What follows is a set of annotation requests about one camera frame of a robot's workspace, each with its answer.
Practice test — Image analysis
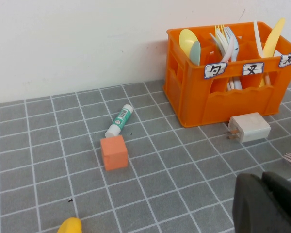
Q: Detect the orange plastic cutlery holder crate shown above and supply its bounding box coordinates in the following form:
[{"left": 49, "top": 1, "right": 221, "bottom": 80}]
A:
[{"left": 162, "top": 21, "right": 291, "bottom": 129}]

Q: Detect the white label reading 刀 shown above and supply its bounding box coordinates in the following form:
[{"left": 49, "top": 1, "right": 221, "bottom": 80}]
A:
[{"left": 278, "top": 53, "right": 291, "bottom": 67}]

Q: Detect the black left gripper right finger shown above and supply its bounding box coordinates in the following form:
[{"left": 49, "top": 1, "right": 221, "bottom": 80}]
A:
[{"left": 261, "top": 171, "right": 291, "bottom": 233}]

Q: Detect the pale green plastic spoon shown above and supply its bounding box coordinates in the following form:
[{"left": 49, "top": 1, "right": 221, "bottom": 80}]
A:
[{"left": 189, "top": 40, "right": 201, "bottom": 67}]

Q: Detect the white charger plug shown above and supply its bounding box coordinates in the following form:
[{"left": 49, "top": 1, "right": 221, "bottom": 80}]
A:
[{"left": 226, "top": 112, "right": 271, "bottom": 143}]

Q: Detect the orange foam cube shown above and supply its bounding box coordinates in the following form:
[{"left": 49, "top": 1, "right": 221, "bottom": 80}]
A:
[{"left": 99, "top": 135, "right": 129, "bottom": 171}]

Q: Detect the yellow plastic fork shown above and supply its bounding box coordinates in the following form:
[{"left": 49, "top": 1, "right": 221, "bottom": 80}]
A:
[{"left": 214, "top": 24, "right": 226, "bottom": 37}]

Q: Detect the white label reading 勺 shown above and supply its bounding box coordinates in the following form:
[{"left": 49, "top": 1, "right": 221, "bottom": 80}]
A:
[{"left": 203, "top": 62, "right": 228, "bottom": 80}]

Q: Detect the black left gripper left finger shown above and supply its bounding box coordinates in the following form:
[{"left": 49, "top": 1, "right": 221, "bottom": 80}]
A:
[{"left": 232, "top": 172, "right": 291, "bottom": 233}]

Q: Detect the yellow rubber duck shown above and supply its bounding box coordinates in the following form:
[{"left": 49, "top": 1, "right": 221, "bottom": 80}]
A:
[{"left": 57, "top": 217, "right": 83, "bottom": 233}]

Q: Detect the yellow plastic knife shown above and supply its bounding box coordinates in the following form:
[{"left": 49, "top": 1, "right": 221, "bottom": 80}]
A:
[{"left": 259, "top": 17, "right": 286, "bottom": 88}]

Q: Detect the white plastic knife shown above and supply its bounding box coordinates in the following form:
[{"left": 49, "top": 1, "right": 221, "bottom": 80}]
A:
[{"left": 254, "top": 19, "right": 264, "bottom": 58}]

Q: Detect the light blue plastic fork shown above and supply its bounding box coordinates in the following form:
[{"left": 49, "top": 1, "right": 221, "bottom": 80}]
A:
[{"left": 223, "top": 26, "right": 243, "bottom": 91}]

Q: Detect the white green glue stick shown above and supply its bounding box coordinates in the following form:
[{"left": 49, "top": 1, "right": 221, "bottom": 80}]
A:
[{"left": 105, "top": 104, "right": 134, "bottom": 138}]

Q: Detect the white label reading 叉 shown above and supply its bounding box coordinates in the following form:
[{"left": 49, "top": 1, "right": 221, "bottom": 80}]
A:
[{"left": 242, "top": 62, "right": 265, "bottom": 76}]

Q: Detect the yellow plastic spoon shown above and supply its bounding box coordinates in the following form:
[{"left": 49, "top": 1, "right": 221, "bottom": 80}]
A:
[{"left": 179, "top": 28, "right": 200, "bottom": 60}]

